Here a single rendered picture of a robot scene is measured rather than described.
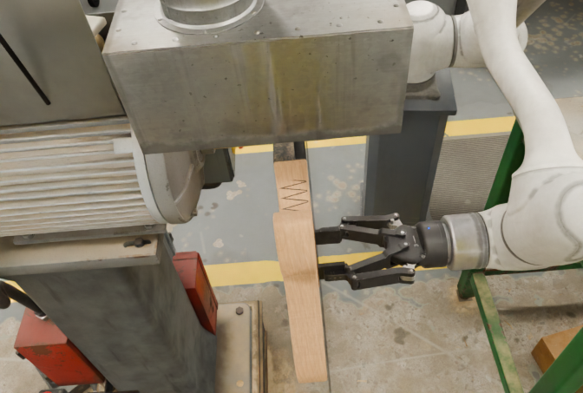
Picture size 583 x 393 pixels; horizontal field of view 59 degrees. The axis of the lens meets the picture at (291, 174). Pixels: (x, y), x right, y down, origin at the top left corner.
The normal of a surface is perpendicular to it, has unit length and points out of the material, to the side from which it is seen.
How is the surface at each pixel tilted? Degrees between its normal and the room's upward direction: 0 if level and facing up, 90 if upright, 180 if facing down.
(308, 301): 70
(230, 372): 24
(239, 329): 8
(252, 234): 0
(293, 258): 85
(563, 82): 0
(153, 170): 59
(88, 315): 90
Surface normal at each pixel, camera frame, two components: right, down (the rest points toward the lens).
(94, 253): -0.07, -0.65
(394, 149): -0.08, 0.76
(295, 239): 0.02, 0.49
